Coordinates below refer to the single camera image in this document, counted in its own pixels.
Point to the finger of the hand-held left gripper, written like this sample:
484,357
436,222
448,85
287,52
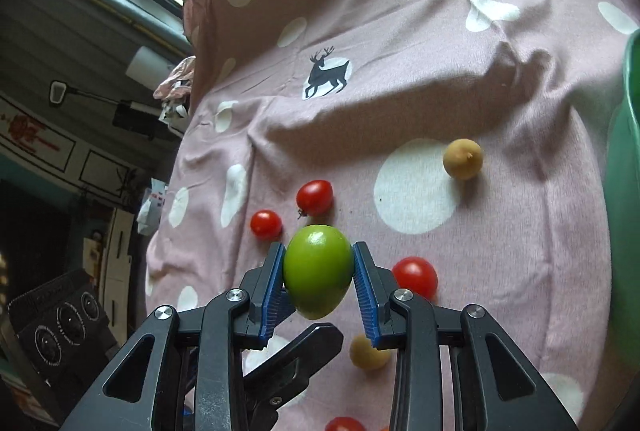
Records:
300,361

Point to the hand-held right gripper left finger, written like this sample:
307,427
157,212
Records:
272,296

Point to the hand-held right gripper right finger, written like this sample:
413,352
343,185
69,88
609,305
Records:
365,301

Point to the large green tomato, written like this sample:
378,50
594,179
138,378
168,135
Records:
317,271

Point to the red cherry tomato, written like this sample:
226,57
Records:
266,224
345,425
417,276
314,197

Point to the green plastic bowl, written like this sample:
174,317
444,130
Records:
625,211

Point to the tan longan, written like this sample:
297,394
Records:
367,353
462,158

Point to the white paper bag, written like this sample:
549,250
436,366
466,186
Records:
152,206

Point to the black white patterned bag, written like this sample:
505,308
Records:
174,116

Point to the black appliance with dials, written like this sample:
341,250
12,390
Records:
60,326

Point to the pink floral cloth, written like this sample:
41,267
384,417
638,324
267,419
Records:
175,78

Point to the pink polka-dot deer blanket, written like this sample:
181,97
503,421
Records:
450,61

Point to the white cylinder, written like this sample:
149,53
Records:
147,66

